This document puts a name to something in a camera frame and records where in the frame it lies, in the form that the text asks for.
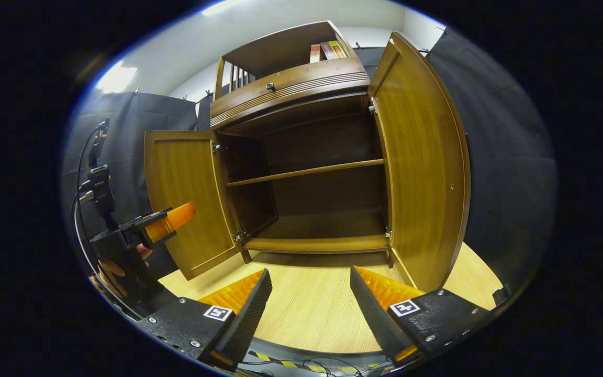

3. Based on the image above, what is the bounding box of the small ceiling light panel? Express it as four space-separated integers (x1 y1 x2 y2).
96 62 139 94

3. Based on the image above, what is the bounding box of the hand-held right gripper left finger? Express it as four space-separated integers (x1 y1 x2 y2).
137 269 273 372

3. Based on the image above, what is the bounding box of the large ceiling light panel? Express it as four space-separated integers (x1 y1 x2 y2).
199 0 239 15

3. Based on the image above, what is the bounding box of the black floor cable bundle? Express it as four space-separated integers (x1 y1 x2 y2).
239 356 391 376

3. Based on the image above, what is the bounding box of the wooden cabinet drawer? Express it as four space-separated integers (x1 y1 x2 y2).
210 57 370 129

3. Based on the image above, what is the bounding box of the wooden cabinet door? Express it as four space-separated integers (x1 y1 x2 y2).
143 130 244 281
368 31 472 293

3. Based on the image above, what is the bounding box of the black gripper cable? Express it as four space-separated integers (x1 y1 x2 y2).
73 119 142 321

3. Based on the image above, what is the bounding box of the black backdrop cloth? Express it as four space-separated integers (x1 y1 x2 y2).
62 29 559 294

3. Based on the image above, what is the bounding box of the yellow black hazard tape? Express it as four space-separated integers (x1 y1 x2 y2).
249 352 391 373

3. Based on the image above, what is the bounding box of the wooden cabinet shelf board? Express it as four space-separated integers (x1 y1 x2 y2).
226 159 386 188

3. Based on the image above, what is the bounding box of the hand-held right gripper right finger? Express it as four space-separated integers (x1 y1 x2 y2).
350 265 493 367

